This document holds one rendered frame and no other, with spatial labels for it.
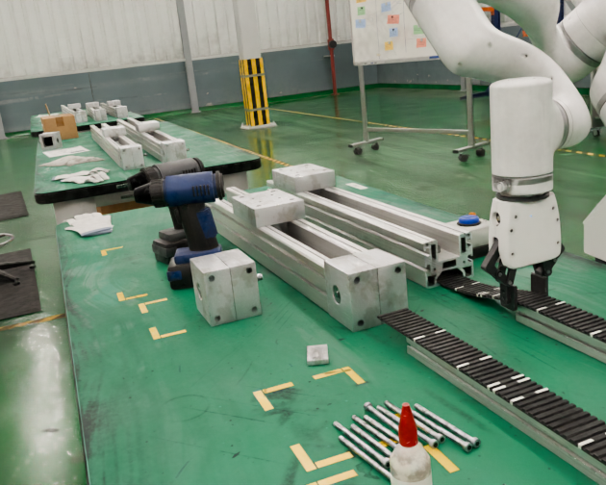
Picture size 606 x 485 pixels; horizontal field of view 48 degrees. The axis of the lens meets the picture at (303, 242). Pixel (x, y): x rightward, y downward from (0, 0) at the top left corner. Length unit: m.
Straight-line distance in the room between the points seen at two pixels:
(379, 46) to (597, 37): 5.95
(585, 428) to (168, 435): 0.47
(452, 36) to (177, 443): 0.67
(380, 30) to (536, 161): 6.41
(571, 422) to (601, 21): 0.92
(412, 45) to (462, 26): 6.04
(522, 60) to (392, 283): 0.38
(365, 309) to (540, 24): 0.68
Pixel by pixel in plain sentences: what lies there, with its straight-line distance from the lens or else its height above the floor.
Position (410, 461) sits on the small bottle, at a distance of 0.64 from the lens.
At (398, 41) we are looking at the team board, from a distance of 7.21.
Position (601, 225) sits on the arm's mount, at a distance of 1.35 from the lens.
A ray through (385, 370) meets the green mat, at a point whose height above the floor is 0.78.
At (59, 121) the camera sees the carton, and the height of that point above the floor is 0.90.
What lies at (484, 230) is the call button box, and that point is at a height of 0.83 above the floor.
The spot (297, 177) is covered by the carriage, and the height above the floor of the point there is 0.90.
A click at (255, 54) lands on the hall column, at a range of 11.41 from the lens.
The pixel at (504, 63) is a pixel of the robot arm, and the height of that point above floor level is 1.16.
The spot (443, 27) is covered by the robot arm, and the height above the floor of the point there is 1.21.
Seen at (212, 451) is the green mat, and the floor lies 0.78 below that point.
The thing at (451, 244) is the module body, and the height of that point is 0.84.
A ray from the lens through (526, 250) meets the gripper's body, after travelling 1.04.
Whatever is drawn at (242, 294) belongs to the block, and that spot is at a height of 0.82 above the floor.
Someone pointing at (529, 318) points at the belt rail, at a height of 0.79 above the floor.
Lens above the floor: 1.21
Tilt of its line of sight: 16 degrees down
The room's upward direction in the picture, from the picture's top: 6 degrees counter-clockwise
